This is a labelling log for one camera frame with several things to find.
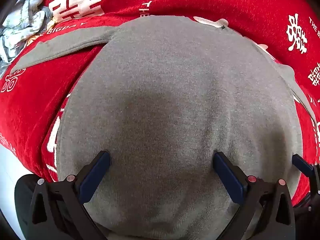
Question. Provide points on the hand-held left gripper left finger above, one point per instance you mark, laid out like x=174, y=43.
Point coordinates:
x=96, y=172

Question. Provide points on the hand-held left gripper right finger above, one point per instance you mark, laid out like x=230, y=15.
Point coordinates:
x=228, y=177

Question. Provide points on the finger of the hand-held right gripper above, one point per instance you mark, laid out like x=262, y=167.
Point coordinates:
x=302, y=165

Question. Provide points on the grey knit garment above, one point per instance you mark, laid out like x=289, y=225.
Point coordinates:
x=162, y=92

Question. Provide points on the floral patterned cloth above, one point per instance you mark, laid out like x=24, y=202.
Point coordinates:
x=22, y=22

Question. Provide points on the red printed blanket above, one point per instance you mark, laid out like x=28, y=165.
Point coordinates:
x=225, y=0

